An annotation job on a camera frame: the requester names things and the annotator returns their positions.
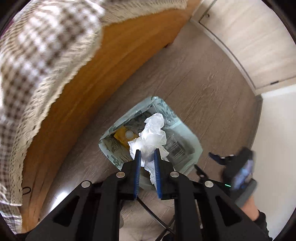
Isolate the black cable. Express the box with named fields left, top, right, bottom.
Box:
left=136, top=197, right=176, bottom=236

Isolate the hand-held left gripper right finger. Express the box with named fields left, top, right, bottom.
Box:
left=154, top=149, right=274, bottom=241

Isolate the pale door panel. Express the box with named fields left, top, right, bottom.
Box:
left=190, top=0, right=296, bottom=95

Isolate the patterned teal trash bin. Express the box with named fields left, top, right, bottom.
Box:
left=98, top=96, right=203, bottom=192

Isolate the yellow wrapper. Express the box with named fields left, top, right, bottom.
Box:
left=113, top=128, right=139, bottom=149

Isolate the person's right forearm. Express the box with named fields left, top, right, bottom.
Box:
left=240, top=197, right=274, bottom=241

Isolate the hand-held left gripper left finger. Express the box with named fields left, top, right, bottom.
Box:
left=25, top=149, right=142, bottom=241

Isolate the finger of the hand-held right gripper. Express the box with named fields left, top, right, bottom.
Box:
left=209, top=152, right=234, bottom=165
left=194, top=164, right=209, bottom=181

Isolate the brown checked blanket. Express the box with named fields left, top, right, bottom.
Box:
left=0, top=0, right=189, bottom=234

